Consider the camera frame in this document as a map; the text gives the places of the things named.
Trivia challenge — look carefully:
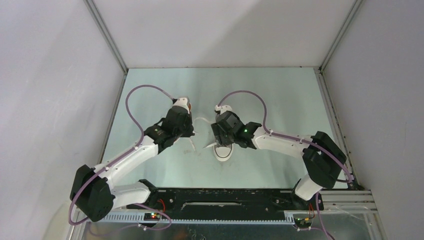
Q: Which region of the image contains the grey canvas sneaker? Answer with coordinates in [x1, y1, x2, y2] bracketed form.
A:
[203, 112, 235, 163]

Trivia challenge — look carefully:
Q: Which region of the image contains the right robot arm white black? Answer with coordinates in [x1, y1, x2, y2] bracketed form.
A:
[211, 111, 347, 209]

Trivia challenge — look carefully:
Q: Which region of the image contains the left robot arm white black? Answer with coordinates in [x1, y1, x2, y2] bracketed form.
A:
[69, 106, 194, 222]

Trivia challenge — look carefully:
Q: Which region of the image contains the overturned sneaker orange sole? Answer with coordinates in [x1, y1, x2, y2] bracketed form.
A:
[165, 96, 197, 153]

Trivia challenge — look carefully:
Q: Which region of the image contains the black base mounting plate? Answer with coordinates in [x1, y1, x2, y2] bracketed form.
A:
[141, 179, 324, 222]

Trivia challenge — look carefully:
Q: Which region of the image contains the left circuit board with LEDs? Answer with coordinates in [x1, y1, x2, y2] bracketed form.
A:
[143, 212, 162, 222]

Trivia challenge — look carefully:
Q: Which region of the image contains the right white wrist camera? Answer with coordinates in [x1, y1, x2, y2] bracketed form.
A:
[214, 105, 233, 115]

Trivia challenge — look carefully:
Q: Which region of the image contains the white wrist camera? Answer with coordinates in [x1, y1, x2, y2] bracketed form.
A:
[172, 96, 191, 113]
[214, 105, 233, 115]

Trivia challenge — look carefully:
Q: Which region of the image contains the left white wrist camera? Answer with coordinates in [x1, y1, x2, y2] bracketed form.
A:
[172, 96, 191, 113]

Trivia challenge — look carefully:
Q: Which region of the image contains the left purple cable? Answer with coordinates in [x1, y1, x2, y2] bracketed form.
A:
[68, 84, 181, 232]

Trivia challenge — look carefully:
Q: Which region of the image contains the purple cable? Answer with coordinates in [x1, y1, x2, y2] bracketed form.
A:
[68, 84, 181, 232]
[216, 90, 355, 240]

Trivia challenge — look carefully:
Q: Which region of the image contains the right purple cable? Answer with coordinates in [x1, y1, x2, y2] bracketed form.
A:
[216, 90, 355, 240]

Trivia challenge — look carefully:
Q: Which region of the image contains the right circuit board with wires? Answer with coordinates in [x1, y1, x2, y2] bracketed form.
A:
[294, 216, 315, 231]

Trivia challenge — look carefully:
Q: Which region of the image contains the aluminium frame rail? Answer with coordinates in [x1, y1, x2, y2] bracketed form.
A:
[67, 189, 386, 240]

